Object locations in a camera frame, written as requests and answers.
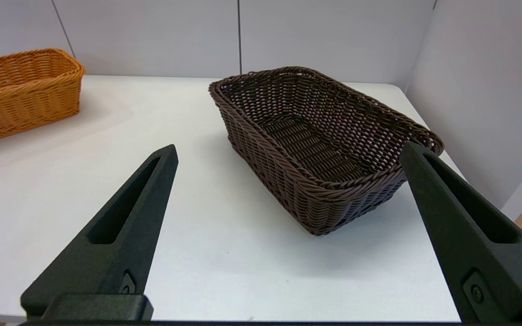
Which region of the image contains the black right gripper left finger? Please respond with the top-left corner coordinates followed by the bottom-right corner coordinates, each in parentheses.
top-left (21, 144), bottom-right (179, 320)

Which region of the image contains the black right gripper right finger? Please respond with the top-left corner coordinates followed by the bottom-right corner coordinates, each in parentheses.
top-left (400, 141), bottom-right (522, 322)

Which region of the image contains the orange wicker basket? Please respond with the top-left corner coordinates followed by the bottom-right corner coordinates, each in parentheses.
top-left (0, 48), bottom-right (86, 146)

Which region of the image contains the dark brown wicker basket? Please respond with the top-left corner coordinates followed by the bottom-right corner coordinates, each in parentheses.
top-left (208, 67), bottom-right (445, 236)

